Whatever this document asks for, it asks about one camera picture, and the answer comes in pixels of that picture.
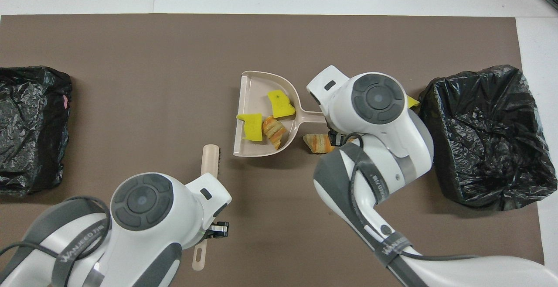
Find brown table mat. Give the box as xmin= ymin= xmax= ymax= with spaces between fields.
xmin=0 ymin=14 xmax=546 ymax=287

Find orange striped croissant piece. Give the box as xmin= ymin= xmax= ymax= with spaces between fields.
xmin=303 ymin=133 xmax=336 ymax=154
xmin=262 ymin=116 xmax=287 ymax=150

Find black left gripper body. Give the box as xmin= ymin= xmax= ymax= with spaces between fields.
xmin=202 ymin=202 xmax=228 ymax=237

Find black left arm gripper cable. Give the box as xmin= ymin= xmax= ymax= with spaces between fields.
xmin=0 ymin=196 xmax=112 ymax=257

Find yellow sponge with dark spot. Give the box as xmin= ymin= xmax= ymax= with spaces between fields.
xmin=267 ymin=89 xmax=296 ymax=119

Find beige plastic dustpan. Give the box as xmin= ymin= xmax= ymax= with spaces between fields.
xmin=231 ymin=70 xmax=327 ymax=158

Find black bag lined bin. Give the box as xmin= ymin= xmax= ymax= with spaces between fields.
xmin=0 ymin=65 xmax=73 ymax=197
xmin=415 ymin=65 xmax=558 ymax=212

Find beige hand brush black bristles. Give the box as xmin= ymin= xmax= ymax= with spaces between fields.
xmin=192 ymin=144 xmax=220 ymax=271

